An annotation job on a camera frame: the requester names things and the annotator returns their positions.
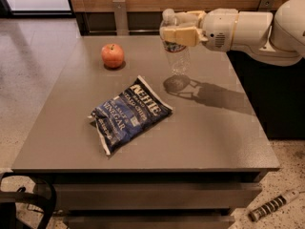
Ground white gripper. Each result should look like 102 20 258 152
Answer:
160 9 238 52

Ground clear plastic water bottle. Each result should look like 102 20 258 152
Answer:
159 9 191 75

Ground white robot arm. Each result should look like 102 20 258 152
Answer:
159 0 305 67

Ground red apple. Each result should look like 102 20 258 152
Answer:
101 44 124 69

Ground blue kettle chips bag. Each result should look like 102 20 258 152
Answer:
89 75 173 156

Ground black chair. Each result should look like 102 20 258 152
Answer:
0 174 57 229

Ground left metal bracket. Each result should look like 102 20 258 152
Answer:
112 0 130 36

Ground metal bracket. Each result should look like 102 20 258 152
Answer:
112 0 130 36
257 0 275 11

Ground right metal bracket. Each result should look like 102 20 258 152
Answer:
257 0 275 11

